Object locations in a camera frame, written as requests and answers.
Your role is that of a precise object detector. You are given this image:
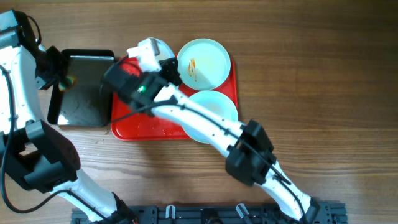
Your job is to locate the white plate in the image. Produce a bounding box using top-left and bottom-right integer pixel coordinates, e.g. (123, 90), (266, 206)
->
(137, 37), (175, 61)
(181, 90), (239, 144)
(177, 39), (231, 91)

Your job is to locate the yellow green sponge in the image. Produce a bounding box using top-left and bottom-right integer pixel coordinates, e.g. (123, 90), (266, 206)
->
(58, 75), (77, 91)

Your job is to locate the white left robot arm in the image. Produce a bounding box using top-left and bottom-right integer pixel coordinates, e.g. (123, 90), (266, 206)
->
(1, 9), (138, 223)

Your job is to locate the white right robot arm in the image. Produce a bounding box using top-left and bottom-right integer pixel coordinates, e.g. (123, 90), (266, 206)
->
(103, 58), (320, 223)

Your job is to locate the black water tray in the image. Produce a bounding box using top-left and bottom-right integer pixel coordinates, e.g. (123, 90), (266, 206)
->
(47, 49), (115, 127)

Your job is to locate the red plastic tray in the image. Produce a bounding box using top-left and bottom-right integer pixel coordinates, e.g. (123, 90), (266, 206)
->
(111, 57), (239, 141)

